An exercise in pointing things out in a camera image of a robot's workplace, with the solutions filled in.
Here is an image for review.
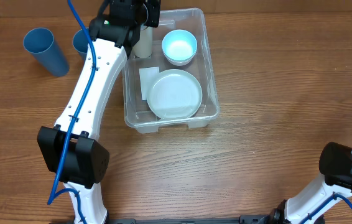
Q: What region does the cream cup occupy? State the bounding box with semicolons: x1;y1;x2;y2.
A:
133;26;153;58

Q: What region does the light blue bowl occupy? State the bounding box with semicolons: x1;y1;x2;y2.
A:
162;29;198;60

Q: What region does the dark blue cup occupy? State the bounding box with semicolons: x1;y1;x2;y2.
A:
23;27;70;77
72;30;88;61

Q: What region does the grey plate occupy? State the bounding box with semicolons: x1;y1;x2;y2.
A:
146;69;203;120

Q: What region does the grey bowl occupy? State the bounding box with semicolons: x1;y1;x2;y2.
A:
165;55;194;67

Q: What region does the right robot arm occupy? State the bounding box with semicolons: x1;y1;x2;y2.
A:
263;142;352;224

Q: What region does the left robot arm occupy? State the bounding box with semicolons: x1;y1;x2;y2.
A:
37;0;161;223

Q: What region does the white label in bin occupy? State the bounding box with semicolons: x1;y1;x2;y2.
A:
139;67;160;101

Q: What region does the clear plastic storage bin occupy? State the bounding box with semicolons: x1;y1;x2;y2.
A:
122;8;220;134

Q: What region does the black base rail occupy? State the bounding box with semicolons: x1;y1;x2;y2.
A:
105;215;269;224

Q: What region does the right blue cable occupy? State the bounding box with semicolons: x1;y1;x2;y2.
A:
299;192;352;224

